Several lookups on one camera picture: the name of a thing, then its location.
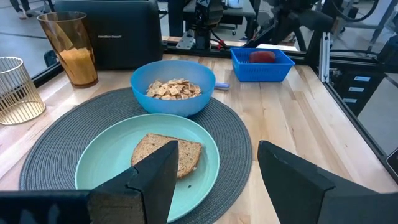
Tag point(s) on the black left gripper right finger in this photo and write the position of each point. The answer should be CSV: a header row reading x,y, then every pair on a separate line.
x,y
292,193

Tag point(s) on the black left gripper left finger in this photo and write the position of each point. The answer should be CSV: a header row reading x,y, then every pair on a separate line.
x,y
149,193

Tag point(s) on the brown bread slice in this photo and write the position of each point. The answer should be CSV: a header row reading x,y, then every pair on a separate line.
x,y
189,155

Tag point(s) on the lavender plastic spoon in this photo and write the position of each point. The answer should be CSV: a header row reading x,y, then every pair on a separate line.
x,y
222,86

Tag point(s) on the amber tumbler with juice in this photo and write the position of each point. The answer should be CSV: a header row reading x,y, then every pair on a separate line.
x,y
77,68

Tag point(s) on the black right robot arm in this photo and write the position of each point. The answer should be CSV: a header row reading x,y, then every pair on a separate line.
x,y
205,18

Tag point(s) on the mint green plate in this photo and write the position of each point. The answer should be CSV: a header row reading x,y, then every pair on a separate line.
x,y
105,155

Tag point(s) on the blue plastic bowl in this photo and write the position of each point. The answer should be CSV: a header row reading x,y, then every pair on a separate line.
x,y
174,107

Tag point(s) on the grey round woven placemat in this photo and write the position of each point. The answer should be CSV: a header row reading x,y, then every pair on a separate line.
x,y
62,140

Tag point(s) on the cereal squares heap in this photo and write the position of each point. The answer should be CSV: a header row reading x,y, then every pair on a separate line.
x,y
174,90

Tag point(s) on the black control box white labels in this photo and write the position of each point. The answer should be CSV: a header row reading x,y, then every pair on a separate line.
x,y
339,90

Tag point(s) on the blue plastic basket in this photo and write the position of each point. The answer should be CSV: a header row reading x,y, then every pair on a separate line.
x,y
261,73

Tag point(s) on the red apple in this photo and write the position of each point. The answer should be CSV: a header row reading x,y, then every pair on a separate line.
x,y
262,57

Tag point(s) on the white flat board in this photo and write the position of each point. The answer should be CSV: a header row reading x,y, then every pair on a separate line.
x,y
289,47

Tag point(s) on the black toaster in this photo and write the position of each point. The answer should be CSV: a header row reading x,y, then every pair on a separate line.
x,y
124,37

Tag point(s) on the person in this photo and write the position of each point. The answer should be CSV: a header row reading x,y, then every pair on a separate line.
x,y
21,12

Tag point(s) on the silver aluminium post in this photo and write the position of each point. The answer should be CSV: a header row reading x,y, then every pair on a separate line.
x,y
325,59

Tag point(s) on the silver corner bracket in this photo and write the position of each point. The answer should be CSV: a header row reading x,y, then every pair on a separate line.
x,y
186,42

